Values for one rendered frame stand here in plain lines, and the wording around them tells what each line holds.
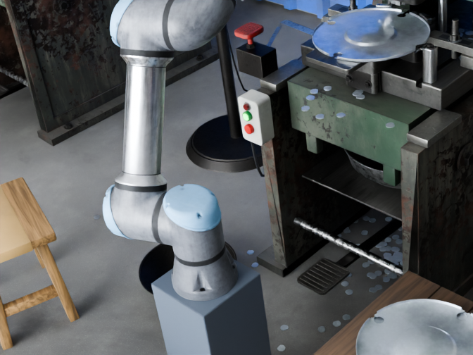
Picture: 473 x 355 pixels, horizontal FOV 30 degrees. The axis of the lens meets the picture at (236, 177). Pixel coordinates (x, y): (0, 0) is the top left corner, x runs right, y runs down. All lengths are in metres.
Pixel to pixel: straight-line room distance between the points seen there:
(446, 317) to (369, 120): 0.53
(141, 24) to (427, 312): 0.88
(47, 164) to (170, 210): 1.61
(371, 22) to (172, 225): 0.77
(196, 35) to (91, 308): 1.13
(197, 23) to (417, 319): 0.80
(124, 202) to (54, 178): 1.42
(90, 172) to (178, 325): 1.37
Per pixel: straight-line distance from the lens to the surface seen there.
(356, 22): 2.31
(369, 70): 2.22
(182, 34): 1.85
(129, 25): 1.90
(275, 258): 2.70
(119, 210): 1.95
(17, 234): 2.53
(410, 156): 2.09
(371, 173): 2.42
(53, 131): 3.59
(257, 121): 2.33
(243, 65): 2.43
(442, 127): 2.12
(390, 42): 2.20
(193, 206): 1.87
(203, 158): 3.21
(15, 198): 2.68
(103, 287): 2.78
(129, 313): 2.67
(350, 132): 2.27
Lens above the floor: 1.77
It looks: 34 degrees down
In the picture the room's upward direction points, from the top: 8 degrees counter-clockwise
